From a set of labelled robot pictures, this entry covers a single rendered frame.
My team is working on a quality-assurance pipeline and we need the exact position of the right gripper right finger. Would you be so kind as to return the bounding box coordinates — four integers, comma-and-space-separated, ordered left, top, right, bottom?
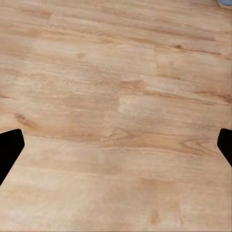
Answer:
217, 128, 232, 166

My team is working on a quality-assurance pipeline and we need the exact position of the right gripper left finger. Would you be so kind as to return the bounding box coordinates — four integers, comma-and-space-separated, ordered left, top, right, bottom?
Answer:
0, 129, 25, 186

